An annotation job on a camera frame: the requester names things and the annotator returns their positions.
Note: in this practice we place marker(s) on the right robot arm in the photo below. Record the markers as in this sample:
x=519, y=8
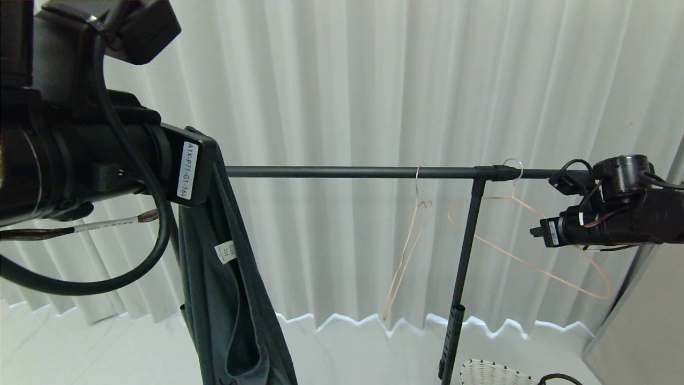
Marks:
x=652, y=219

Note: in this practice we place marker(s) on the black clothes rack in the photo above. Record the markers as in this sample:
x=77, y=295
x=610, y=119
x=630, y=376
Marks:
x=347, y=172

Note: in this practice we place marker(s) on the white curtain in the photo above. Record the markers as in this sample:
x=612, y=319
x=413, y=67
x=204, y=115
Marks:
x=347, y=80

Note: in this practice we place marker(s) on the pink clothes hanger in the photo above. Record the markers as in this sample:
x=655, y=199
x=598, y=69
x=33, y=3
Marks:
x=405, y=254
x=534, y=266

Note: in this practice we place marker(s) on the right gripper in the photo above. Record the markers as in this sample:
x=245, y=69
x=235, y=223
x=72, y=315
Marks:
x=580, y=230

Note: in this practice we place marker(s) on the white laundry basket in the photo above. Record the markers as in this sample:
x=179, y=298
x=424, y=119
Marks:
x=491, y=374

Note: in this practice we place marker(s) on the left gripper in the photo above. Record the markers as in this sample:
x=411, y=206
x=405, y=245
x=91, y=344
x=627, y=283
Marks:
x=69, y=160

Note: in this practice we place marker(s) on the dark grey sleeveless shirt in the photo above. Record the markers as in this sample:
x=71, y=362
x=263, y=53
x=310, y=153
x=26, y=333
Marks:
x=230, y=321

